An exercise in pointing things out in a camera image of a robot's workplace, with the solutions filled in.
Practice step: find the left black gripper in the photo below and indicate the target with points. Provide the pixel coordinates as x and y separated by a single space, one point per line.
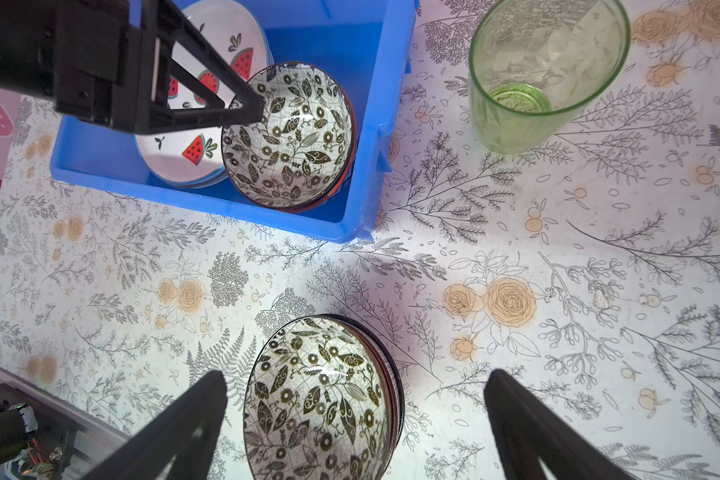
92 63

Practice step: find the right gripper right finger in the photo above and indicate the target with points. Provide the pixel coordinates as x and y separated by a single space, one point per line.
531 439

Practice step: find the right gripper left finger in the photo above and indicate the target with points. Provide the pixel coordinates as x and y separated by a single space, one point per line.
180 442

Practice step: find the black leaf pattern bowl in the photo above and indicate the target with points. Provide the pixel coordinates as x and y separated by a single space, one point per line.
302 151

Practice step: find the blue plastic bin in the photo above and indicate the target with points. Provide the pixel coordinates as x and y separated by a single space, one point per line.
329 74

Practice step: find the green translucent cup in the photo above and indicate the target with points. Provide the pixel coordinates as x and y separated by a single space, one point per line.
535 65

